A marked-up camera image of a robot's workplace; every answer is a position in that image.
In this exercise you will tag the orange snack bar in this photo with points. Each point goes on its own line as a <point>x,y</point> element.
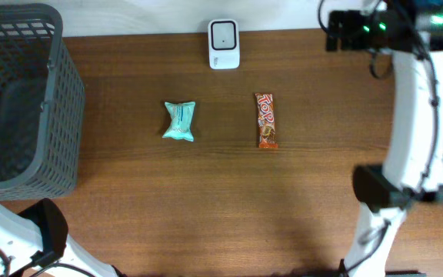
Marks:
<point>266,121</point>

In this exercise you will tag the teal wipes packet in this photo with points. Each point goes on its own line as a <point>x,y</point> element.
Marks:
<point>181,115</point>

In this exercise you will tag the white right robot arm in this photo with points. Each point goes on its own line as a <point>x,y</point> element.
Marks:
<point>411,32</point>

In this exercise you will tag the grey plastic basket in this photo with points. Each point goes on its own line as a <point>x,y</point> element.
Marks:
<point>42,102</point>

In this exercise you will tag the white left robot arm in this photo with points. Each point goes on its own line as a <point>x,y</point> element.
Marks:
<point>37,238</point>

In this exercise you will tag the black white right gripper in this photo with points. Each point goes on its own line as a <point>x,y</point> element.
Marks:
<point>358,21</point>

